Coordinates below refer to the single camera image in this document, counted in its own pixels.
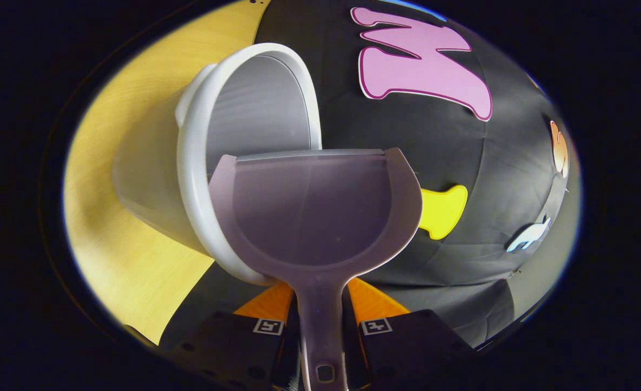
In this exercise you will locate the black backdrop cloth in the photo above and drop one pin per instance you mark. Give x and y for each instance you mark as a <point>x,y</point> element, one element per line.
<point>488,179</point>

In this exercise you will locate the grey ribbed garbage bin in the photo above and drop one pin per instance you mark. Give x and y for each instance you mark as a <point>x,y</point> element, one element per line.
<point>255,108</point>

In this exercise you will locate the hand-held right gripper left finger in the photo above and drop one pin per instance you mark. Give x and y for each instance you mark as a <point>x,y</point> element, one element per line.
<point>228,347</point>

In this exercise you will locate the light purple dustpan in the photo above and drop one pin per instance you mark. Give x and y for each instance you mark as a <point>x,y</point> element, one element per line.
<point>309,217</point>

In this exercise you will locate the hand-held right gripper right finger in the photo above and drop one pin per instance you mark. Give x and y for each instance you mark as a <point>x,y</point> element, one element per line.
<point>407,347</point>

